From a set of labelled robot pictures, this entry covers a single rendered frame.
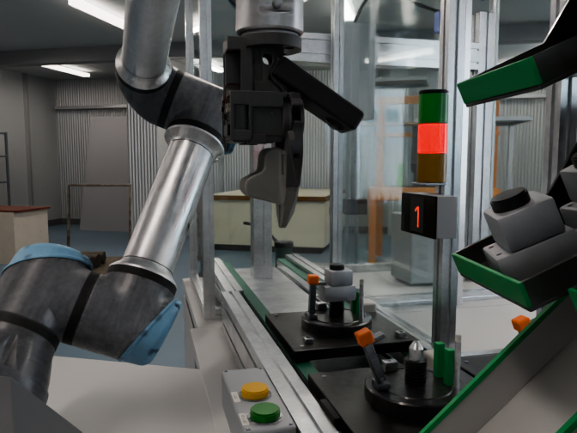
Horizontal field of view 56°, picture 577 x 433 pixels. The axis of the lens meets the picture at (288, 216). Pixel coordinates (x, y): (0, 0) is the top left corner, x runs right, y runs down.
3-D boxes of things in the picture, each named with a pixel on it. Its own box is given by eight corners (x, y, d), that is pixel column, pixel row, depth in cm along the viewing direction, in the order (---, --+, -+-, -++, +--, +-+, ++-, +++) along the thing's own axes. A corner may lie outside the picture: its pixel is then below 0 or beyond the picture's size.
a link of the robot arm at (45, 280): (-22, 333, 82) (20, 259, 91) (67, 360, 85) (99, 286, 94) (-26, 301, 73) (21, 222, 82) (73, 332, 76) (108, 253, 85)
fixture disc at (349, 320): (312, 339, 100) (312, 329, 100) (293, 318, 114) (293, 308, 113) (383, 333, 104) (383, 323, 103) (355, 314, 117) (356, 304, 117)
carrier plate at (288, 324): (294, 362, 94) (294, 350, 94) (264, 322, 117) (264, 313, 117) (419, 350, 100) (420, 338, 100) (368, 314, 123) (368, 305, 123)
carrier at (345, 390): (368, 470, 61) (370, 362, 60) (307, 385, 84) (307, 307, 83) (549, 442, 67) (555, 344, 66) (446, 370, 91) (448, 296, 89)
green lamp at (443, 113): (427, 122, 90) (428, 92, 90) (412, 124, 95) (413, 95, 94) (453, 123, 91) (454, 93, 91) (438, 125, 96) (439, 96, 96)
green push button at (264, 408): (252, 431, 70) (252, 417, 69) (247, 417, 74) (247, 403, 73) (283, 428, 71) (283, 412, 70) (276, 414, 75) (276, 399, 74)
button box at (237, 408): (244, 478, 68) (243, 431, 68) (221, 405, 89) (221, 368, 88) (297, 470, 70) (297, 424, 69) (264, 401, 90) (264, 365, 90)
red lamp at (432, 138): (426, 153, 91) (427, 123, 90) (411, 153, 95) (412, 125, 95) (452, 153, 92) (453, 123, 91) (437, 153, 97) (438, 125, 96)
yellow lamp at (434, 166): (425, 182, 91) (426, 153, 91) (411, 181, 96) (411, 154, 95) (452, 182, 92) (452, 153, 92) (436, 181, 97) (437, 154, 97)
